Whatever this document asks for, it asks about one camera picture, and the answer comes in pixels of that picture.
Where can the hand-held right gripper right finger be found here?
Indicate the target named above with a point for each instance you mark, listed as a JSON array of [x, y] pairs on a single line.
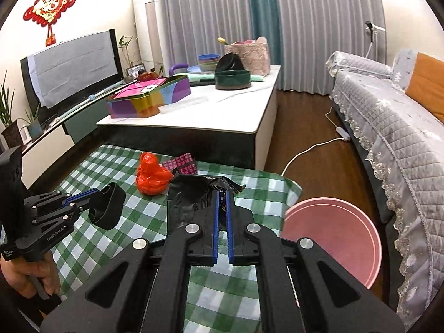
[[230, 229]]

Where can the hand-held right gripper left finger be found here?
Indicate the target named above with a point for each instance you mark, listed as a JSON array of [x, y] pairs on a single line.
[[216, 222]]

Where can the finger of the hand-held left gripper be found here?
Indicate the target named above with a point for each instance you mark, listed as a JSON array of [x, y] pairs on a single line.
[[79, 196], [62, 215]]

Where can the black oval container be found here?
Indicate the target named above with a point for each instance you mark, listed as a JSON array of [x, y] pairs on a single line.
[[104, 206]]

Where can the black plastic bag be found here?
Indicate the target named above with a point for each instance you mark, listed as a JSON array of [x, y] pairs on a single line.
[[187, 194]]

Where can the pink round bin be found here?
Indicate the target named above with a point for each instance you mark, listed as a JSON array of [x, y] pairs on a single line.
[[333, 236]]

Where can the person's left hand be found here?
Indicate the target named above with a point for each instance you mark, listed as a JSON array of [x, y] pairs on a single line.
[[20, 277]]

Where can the potted plant in dark pot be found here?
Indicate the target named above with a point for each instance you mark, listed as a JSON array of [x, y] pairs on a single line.
[[8, 131]]

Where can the white and green TV cabinet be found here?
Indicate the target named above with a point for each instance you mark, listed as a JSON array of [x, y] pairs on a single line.
[[52, 138]]

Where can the green checked tablecloth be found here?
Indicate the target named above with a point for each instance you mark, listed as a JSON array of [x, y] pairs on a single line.
[[138, 215]]

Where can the potted plant in blue pot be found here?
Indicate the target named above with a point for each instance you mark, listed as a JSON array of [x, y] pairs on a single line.
[[33, 126]]

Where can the pink blister pack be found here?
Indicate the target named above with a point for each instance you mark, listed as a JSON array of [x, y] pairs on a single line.
[[182, 164]]

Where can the orange plastic bag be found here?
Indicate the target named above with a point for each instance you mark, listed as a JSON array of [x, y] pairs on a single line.
[[151, 175]]

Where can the light blue stick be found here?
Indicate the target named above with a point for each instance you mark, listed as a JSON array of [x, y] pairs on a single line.
[[91, 96]]

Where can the black television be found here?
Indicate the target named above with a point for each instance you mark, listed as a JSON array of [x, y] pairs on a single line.
[[29, 86]]

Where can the white top coffee table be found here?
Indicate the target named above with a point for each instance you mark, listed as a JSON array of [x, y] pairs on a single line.
[[222, 111]]

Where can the colourful tin box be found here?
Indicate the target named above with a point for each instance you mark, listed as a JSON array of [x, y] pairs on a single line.
[[149, 97]]

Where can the white TV dust cover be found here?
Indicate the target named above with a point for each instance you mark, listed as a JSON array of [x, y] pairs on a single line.
[[74, 64]]

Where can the red teapot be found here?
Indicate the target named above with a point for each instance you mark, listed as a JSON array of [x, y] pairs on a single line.
[[149, 75]]

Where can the dark green round bowl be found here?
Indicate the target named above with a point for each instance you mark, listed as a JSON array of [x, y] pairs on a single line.
[[232, 79]]

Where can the mint green cloth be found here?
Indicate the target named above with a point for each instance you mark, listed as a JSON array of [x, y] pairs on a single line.
[[256, 77]]

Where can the thin green plant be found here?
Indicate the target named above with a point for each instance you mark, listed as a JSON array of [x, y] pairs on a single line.
[[126, 50]]

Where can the light blue plate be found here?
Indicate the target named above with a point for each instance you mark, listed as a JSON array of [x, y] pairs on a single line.
[[196, 69]]

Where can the stack of coloured bowls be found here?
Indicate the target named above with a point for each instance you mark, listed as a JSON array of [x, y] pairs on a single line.
[[209, 62]]

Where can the white standing air conditioner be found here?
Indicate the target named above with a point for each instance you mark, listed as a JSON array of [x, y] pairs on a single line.
[[149, 31]]

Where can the yellow flower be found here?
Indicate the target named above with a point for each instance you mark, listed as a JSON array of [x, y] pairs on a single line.
[[221, 40]]

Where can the red Chinese knot decoration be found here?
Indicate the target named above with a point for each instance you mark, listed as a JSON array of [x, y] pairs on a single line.
[[48, 5]]

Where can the grey quilted sofa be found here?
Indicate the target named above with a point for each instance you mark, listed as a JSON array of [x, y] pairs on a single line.
[[388, 128]]

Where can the grey curtain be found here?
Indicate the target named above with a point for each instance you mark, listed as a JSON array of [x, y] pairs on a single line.
[[329, 31], [204, 14]]

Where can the teal curtain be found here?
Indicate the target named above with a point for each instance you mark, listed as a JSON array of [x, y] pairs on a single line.
[[265, 17]]

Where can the white floor stand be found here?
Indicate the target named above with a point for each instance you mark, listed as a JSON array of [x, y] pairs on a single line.
[[373, 38]]

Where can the orange cushion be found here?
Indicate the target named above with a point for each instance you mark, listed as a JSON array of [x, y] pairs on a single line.
[[428, 83]]

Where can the small photo frame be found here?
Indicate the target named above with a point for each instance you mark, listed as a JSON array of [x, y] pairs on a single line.
[[135, 72]]

